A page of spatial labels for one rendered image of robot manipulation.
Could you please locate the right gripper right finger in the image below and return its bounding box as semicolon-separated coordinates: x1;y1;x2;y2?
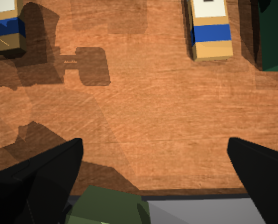
227;137;278;224

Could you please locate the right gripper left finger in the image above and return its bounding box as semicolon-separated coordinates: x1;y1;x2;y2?
0;138;84;224

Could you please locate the white welding electrode pack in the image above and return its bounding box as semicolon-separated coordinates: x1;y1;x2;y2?
187;0;233;62

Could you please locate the tan cardboard box with white label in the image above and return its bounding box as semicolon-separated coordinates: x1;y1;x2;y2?
0;0;27;56

